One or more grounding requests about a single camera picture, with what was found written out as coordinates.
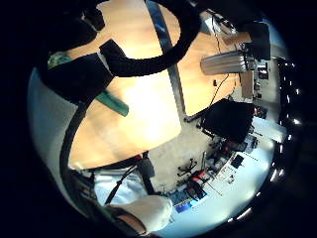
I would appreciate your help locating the white desk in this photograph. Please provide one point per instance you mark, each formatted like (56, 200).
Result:
(269, 129)

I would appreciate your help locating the brown wooden cabinet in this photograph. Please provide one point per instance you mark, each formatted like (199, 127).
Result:
(247, 84)

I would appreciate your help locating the black table leg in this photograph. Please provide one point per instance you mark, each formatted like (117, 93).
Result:
(147, 170)

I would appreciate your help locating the blue mat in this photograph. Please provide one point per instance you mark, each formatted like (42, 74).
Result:
(185, 203)

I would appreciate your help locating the grey ribbed panel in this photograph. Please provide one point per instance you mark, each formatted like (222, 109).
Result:
(223, 62)

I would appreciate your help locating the white device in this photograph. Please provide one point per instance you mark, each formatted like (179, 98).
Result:
(219, 24)

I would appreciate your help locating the black monitor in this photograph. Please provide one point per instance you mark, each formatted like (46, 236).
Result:
(261, 38)

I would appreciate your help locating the green flat strip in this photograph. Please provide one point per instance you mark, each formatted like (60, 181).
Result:
(114, 103)

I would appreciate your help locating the red and black tool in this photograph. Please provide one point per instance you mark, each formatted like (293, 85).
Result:
(199, 177)

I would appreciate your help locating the black office chair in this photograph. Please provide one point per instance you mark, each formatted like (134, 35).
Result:
(228, 119)

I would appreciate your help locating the small black chair base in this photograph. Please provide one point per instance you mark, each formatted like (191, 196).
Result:
(187, 168)

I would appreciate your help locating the small black square panel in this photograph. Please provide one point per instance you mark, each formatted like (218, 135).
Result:
(237, 161)

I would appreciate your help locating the row of ceiling lights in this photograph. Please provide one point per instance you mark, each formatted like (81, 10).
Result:
(288, 97)

